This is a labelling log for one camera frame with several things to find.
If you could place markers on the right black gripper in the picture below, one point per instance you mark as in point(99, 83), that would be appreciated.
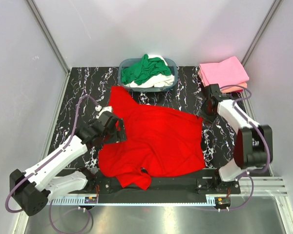
point(208, 119)

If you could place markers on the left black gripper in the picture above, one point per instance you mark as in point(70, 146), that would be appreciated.
point(120, 135)

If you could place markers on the red t-shirt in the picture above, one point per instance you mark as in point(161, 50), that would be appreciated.
point(161, 142)

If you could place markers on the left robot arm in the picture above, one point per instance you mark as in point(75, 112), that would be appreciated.
point(40, 184)

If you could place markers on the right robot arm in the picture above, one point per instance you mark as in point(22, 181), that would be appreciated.
point(252, 152)

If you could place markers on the folded salmon t-shirt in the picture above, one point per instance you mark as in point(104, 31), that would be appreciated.
point(239, 85)

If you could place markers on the white t-shirt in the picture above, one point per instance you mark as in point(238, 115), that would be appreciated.
point(158, 81)

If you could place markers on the folded pink t-shirt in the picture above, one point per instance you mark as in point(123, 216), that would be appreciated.
point(231, 64)

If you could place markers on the teal plastic basket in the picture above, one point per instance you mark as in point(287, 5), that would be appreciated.
point(129, 62)

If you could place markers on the green t-shirt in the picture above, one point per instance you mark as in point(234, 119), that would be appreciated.
point(144, 69)

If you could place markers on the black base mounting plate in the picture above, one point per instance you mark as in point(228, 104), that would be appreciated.
point(173, 185)

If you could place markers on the aluminium frame rail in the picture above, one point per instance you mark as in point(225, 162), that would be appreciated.
point(274, 186)

